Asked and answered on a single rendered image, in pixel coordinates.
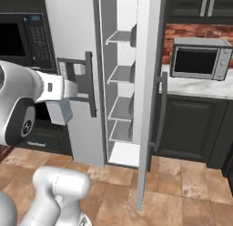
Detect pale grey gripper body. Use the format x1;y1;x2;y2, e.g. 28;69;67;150
45;97;74;127

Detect grey fridge shelf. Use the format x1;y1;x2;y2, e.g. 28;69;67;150
106;65;134;85
107;96;134;123
108;119;134;143
105;30;134;46

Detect plain grey fridge door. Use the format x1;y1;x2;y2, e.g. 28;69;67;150
132;0;168;212

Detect grey fridge body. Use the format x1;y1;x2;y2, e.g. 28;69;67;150
96;0;144;170

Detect black built-in oven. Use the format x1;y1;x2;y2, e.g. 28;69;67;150
17;101;73;156

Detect black built-in microwave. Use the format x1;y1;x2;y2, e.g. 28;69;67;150
0;12;58;71

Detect dark cupboard above microwave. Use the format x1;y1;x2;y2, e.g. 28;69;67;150
0;0;47;14

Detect dark base cupboards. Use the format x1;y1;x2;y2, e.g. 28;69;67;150
153;93;233;178

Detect silver countertop microwave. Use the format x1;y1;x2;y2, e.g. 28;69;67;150
169;36;233;82

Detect dark grey fridge door handle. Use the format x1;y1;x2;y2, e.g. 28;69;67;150
148;71;168;154
85;51;97;118

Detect dark wall cupboards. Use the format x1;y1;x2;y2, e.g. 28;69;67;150
166;0;233;25

